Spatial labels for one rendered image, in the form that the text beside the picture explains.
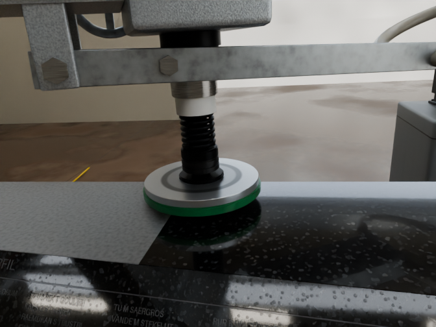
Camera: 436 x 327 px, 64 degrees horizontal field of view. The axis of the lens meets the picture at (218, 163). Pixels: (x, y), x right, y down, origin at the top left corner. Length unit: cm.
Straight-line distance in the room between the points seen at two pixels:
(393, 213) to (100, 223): 49
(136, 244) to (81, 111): 570
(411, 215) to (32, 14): 62
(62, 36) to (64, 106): 584
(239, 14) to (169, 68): 12
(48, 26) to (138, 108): 527
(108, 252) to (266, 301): 24
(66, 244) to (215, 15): 41
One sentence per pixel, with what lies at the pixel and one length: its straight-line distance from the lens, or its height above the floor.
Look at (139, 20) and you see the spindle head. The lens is 49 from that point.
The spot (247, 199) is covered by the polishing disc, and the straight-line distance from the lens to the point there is 59.
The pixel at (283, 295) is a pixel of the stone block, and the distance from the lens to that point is 46.
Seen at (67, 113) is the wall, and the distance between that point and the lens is 634.
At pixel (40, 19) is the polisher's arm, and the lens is 52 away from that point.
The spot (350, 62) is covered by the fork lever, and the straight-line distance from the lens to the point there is 66.
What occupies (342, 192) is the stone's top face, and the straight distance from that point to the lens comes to 70.
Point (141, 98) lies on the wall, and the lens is 571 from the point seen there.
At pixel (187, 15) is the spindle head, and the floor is 118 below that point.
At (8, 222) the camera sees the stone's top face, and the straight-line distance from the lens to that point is 73.
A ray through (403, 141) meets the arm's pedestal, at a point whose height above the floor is 71.
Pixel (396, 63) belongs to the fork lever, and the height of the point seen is 109.
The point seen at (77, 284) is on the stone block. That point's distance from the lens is 55.
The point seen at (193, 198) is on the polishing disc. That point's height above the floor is 91.
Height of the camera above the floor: 115
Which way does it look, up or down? 20 degrees down
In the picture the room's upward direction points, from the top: 4 degrees counter-clockwise
